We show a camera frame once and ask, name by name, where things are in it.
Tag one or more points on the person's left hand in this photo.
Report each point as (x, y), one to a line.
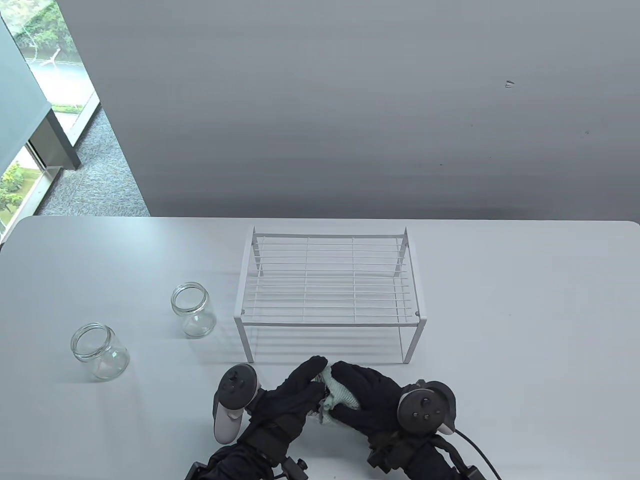
(290, 400)

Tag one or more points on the person's right hand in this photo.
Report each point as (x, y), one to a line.
(375, 400)

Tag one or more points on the person's right forearm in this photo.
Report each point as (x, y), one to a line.
(425, 462)

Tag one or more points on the glass window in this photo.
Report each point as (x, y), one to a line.
(65, 75)

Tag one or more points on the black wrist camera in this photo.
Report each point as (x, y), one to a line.
(380, 457)
(295, 470)

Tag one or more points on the clear glass jar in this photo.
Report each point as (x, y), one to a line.
(195, 315)
(102, 357)

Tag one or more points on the green fish scale cleaning cloth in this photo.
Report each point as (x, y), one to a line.
(342, 395)

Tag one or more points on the grey black hand controller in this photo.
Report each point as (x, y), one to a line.
(237, 385)
(425, 407)

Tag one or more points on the dark grey window column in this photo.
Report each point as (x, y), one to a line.
(55, 145)

